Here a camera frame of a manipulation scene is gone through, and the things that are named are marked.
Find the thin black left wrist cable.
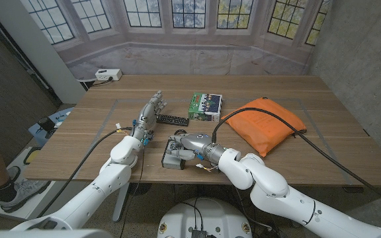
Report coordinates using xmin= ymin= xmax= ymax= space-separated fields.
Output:
xmin=120 ymin=148 xmax=146 ymax=238

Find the blue floor mat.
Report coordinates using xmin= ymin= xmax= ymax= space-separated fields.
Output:
xmin=28 ymin=107 xmax=75 ymax=146

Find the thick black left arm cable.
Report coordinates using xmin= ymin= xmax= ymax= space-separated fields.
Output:
xmin=37 ymin=127 xmax=134 ymax=218

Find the black TV remote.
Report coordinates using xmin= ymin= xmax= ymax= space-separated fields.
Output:
xmin=156 ymin=114 xmax=190 ymax=127

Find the green printed cardboard box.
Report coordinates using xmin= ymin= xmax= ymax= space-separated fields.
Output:
xmin=187 ymin=92 xmax=224 ymax=123

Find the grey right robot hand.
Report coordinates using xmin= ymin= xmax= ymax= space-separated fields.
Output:
xmin=165 ymin=133 xmax=227 ymax=165

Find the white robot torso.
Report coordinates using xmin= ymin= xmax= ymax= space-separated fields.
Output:
xmin=157 ymin=197 xmax=253 ymax=238

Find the grey combination lock box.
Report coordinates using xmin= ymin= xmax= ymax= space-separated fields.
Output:
xmin=161 ymin=129 xmax=189 ymax=171

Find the orange fabric cushion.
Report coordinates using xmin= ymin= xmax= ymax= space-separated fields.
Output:
xmin=222 ymin=97 xmax=307 ymax=157

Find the white power strip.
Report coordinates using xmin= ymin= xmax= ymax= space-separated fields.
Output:
xmin=95 ymin=68 xmax=123 ymax=82

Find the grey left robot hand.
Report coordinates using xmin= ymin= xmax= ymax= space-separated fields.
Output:
xmin=132 ymin=91 xmax=168 ymax=141

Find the black round floor device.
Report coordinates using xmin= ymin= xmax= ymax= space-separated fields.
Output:
xmin=38 ymin=116 xmax=56 ymax=133

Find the white table leg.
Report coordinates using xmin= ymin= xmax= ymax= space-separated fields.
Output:
xmin=112 ymin=182 xmax=130 ymax=223

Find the printed window backdrop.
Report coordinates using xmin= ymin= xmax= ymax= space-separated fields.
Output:
xmin=20 ymin=0 xmax=332 ymax=80

